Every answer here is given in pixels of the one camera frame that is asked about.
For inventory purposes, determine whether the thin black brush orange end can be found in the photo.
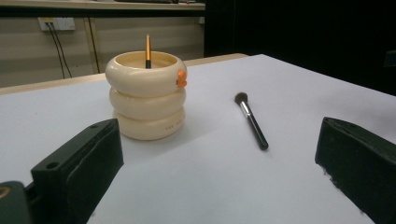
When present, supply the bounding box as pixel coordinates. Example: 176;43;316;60
145;34;152;69

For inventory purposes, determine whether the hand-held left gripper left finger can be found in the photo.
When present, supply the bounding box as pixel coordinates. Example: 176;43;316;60
31;118;124;224

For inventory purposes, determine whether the white table sheet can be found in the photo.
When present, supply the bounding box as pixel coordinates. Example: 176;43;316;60
0;54;396;224

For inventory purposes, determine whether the cream ringed brush holder cup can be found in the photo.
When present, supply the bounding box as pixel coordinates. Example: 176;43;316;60
105;50;188;141

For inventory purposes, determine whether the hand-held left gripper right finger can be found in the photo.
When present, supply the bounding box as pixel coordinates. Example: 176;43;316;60
314;116;396;224

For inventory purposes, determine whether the black makeup brush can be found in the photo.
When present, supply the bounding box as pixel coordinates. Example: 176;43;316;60
233;91;270;151

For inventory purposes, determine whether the white wall outlet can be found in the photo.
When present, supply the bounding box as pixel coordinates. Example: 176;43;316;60
37;17;77;32

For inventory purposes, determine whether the black curtain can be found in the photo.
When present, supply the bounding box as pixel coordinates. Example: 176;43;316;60
204;0;396;97

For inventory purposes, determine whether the black wall cable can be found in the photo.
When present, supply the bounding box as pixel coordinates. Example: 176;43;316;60
49;21;73;78
46;21;66;79

